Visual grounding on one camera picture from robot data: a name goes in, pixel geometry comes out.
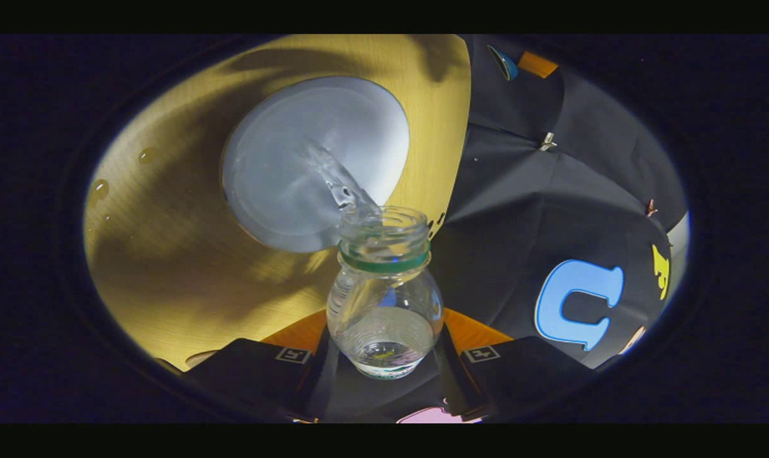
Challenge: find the clear plastic water bottle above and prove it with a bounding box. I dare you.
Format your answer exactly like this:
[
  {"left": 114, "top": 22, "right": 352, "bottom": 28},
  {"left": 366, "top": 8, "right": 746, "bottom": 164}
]
[{"left": 326, "top": 205, "right": 445, "bottom": 380}]

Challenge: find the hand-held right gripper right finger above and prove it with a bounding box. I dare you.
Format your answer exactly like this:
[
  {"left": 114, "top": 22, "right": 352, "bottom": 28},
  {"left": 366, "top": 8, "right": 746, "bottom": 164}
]
[{"left": 438, "top": 309, "right": 592, "bottom": 420}]

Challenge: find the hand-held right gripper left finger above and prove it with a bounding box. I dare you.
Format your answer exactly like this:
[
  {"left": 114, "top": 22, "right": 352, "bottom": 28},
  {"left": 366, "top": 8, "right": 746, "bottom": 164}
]
[{"left": 181, "top": 310, "right": 331, "bottom": 422}]

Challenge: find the black backdrop cloth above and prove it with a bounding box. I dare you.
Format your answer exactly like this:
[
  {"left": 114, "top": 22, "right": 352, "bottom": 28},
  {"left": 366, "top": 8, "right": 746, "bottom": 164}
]
[{"left": 429, "top": 35, "right": 690, "bottom": 424}]

